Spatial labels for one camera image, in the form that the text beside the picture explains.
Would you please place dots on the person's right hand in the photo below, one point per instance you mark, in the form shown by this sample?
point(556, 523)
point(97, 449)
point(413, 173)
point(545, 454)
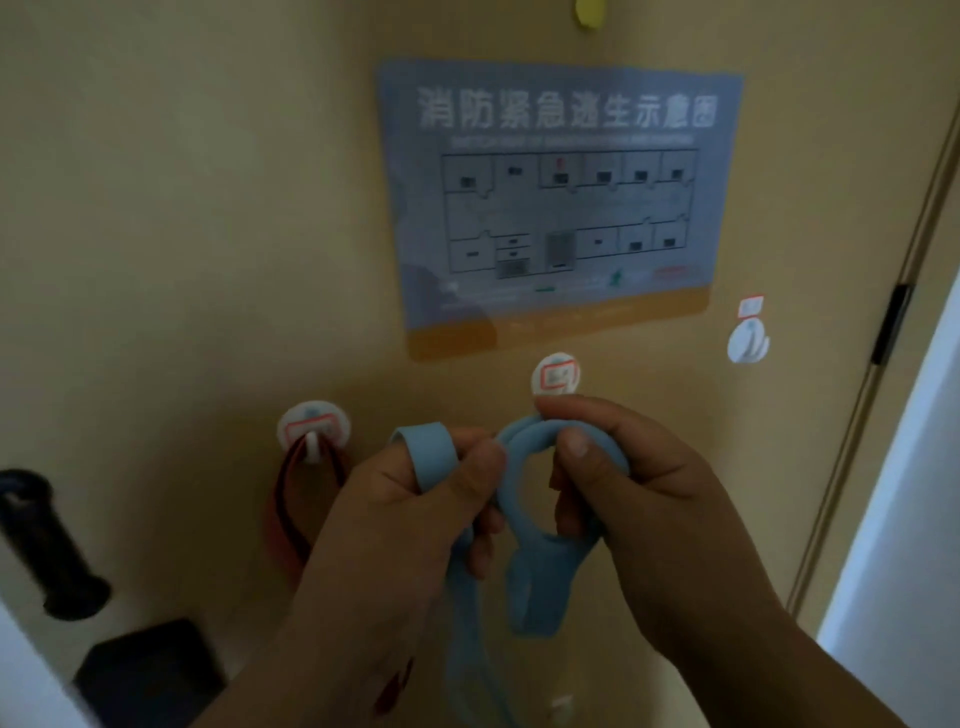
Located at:
point(660, 525)

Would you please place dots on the person's left hand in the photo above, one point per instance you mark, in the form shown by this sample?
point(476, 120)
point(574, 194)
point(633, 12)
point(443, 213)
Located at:
point(382, 540)

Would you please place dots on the person's right thumb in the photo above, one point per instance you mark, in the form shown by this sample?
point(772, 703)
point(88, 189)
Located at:
point(574, 469)

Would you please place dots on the person's left thumb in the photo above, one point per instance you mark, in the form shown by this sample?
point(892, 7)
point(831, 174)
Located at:
point(474, 466)

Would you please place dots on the person's left forearm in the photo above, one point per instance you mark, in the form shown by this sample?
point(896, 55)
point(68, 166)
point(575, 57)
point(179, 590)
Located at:
point(315, 667)

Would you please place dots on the person's right forearm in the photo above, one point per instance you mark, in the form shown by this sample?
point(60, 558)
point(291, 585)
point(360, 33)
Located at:
point(757, 667)

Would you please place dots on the grey evacuation plan poster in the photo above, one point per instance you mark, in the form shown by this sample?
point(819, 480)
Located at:
point(555, 210)

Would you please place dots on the black door hinge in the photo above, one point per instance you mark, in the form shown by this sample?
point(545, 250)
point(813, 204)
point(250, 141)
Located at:
point(891, 324)

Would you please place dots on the beige wooden door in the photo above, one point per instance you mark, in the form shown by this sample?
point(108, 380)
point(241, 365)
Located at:
point(187, 225)

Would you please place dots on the black door lock plate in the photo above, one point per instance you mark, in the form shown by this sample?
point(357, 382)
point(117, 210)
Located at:
point(146, 671)

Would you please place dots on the yellow round sticker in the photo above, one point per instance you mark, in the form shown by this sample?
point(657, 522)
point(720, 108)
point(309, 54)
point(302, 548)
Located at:
point(591, 12)

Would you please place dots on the white round wall hook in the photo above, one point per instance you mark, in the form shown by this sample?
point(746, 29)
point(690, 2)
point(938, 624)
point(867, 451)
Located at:
point(313, 429)
point(748, 341)
point(557, 373)

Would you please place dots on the beige door frame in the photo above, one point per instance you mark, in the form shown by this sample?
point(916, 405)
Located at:
point(877, 360)

